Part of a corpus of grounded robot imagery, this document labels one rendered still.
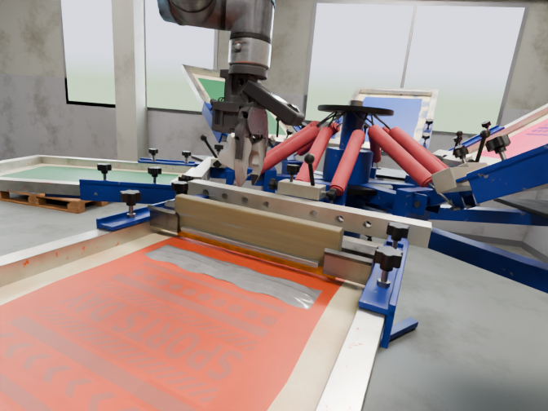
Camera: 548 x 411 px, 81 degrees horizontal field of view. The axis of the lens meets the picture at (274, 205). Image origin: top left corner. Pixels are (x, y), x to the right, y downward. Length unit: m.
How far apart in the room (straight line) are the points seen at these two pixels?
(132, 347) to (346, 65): 4.04
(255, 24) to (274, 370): 0.52
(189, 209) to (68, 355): 0.38
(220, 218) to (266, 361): 0.35
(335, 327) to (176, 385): 0.23
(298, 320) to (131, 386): 0.23
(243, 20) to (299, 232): 0.38
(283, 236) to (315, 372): 0.28
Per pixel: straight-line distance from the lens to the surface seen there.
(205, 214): 0.71
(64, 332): 0.52
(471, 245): 1.14
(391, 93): 2.71
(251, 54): 0.60
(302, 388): 0.41
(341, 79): 4.24
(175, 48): 4.82
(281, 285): 0.58
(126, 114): 4.82
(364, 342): 0.43
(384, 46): 4.33
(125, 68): 4.84
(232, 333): 0.47
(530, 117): 2.17
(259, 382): 0.41
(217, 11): 0.62
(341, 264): 0.59
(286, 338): 0.47
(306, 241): 0.61
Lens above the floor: 1.24
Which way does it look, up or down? 15 degrees down
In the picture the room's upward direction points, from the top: 5 degrees clockwise
